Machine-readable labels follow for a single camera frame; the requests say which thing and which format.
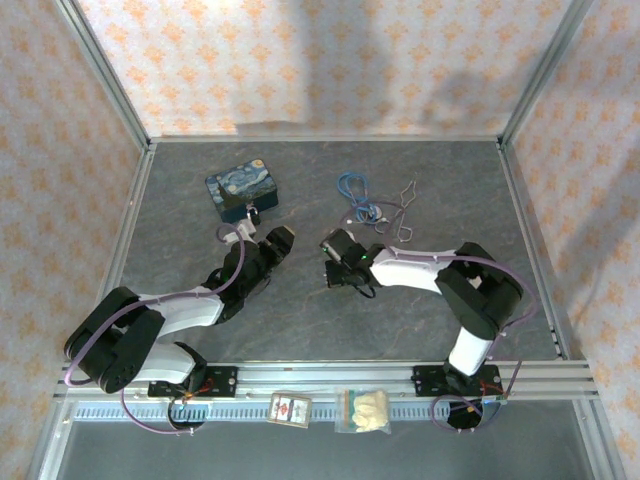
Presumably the bent metal wire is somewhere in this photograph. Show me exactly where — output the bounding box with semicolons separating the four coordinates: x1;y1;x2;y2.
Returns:
383;172;421;244

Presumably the blue coiled cable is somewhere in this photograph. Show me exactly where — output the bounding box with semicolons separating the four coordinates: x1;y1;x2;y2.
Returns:
337;171;379;224

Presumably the grey slotted cable duct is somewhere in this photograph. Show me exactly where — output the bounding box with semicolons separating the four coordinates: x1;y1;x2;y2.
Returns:
72;399;586;422

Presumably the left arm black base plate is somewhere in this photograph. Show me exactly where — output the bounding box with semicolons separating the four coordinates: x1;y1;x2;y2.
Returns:
148;365;239;399

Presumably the aluminium side rail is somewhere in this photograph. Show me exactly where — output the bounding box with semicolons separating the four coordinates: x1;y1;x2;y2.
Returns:
99;144;157;306
498;142;576;361

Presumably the small disc with thin wires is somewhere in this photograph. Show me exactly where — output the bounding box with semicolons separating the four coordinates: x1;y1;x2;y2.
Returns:
372;208;396;235

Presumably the playing card box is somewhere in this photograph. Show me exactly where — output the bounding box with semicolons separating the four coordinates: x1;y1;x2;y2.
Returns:
268;391;314;430

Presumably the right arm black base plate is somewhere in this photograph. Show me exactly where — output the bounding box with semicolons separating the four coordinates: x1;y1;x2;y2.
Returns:
412;364;502;397

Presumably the wide aluminium mounting rail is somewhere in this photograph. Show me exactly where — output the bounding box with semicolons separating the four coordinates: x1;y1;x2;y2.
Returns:
52;360;599;401

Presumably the aluminium rail short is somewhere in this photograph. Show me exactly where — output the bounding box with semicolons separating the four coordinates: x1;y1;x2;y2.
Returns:
147;133;504;147

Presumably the starry night painted box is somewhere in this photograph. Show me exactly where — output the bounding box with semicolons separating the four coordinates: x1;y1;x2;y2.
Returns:
205;158;281;224

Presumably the aluminium frame post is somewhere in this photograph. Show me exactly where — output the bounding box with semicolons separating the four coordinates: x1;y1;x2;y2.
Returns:
52;0;154;149
499;0;599;149

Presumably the clear bag of pale pieces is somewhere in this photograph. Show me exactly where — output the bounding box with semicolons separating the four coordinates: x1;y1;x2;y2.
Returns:
333;388;393;435

